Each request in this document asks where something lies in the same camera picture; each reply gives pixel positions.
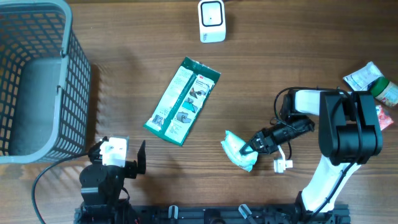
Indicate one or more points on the grey plastic basket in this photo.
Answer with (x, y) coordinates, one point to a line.
(45, 83)

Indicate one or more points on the white barcode scanner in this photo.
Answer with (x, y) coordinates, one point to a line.
(212, 21)

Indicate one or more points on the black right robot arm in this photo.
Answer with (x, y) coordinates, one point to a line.
(349, 135)

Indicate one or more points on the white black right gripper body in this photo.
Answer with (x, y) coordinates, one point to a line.
(283, 130)

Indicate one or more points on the white blue pouch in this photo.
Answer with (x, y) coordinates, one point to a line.
(362, 79)

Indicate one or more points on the green lid jar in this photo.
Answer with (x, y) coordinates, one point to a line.
(384, 91)

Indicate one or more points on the green 3M package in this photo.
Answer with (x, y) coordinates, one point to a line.
(182, 101)

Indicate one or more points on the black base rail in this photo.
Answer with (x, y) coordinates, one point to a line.
(200, 215)

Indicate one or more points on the mint wet wipes pack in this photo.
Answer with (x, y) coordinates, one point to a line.
(232, 145)

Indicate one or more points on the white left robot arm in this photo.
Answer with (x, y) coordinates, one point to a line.
(103, 181)

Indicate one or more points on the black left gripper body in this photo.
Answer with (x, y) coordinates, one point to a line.
(130, 170)

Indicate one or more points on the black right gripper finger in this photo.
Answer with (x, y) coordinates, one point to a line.
(252, 143)
(245, 152)

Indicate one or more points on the red tissue pack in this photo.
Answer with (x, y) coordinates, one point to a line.
(383, 117)

